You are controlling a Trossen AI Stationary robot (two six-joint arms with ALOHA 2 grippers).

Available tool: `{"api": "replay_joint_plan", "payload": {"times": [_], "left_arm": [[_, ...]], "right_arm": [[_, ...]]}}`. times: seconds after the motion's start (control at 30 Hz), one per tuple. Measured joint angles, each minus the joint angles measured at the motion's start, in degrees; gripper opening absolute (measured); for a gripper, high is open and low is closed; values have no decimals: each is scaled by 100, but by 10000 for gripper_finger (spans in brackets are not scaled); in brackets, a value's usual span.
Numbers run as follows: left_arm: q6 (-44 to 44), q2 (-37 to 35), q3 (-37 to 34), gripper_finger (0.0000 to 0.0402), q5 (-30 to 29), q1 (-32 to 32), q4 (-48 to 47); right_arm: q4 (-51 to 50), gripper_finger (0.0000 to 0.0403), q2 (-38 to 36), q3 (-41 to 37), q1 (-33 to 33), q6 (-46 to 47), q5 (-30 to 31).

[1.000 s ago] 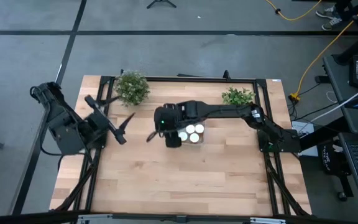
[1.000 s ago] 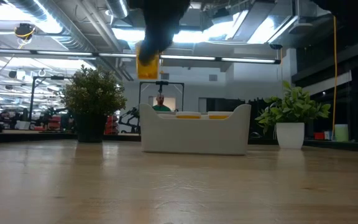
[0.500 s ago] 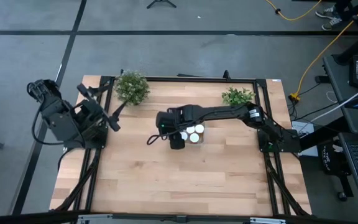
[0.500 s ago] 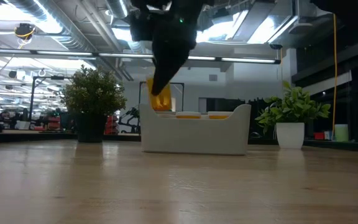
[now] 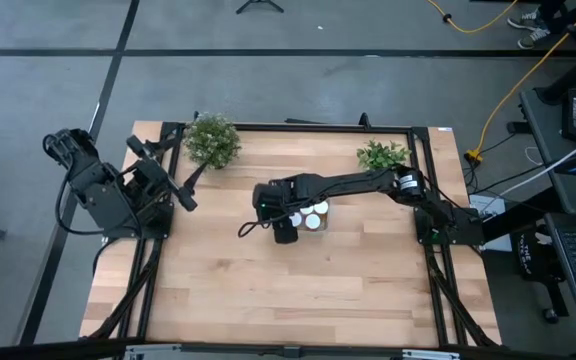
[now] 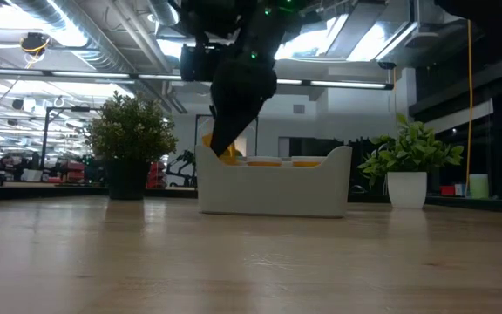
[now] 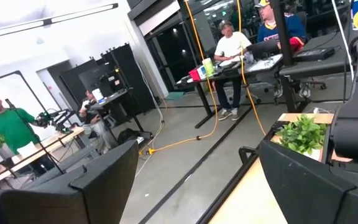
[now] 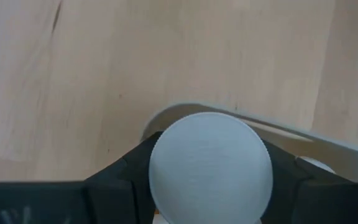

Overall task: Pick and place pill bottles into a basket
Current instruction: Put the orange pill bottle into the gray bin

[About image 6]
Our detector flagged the black ceiling cable reel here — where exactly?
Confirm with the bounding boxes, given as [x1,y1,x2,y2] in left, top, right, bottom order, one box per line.
[19,31,51,57]

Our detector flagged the black metal stand frame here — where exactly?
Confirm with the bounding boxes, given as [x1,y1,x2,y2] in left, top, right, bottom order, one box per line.
[42,106,104,147]

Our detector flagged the green cylindrical container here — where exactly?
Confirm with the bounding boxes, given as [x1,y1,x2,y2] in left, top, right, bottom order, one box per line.
[468,174,490,200]

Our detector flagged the black overhead light bar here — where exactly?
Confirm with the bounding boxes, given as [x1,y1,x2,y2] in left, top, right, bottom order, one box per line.
[0,65,396,92]

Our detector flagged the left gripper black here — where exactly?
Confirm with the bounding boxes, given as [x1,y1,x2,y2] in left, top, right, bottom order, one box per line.
[209,56,278,159]

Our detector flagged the bushy plant dark pot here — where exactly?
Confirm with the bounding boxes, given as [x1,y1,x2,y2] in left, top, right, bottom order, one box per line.
[85,90,179,201]

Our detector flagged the white plastic basket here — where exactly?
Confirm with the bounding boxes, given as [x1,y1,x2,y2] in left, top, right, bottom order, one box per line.
[194,144,354,219]

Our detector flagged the leafy plant white pot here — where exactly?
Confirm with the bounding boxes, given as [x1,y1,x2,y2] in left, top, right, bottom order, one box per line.
[357,112,465,210]

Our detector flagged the yellow hanging power cable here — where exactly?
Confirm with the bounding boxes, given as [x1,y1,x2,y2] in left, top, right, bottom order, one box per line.
[465,19,474,197]

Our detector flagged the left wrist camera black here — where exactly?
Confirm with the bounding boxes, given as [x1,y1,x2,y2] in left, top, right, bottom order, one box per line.
[180,43,222,83]

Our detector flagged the red tool cabinet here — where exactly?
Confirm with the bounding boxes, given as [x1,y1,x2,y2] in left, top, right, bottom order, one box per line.
[147,160,167,189]
[58,160,88,183]

